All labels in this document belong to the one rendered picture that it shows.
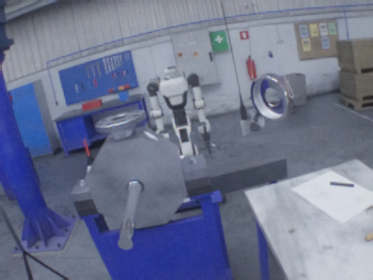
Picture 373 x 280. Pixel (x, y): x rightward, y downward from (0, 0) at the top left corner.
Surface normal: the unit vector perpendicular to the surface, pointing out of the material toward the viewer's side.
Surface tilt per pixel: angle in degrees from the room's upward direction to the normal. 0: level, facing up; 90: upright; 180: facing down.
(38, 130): 90
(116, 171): 90
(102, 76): 90
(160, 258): 90
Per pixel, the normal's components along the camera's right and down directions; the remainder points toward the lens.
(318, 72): 0.06, 0.29
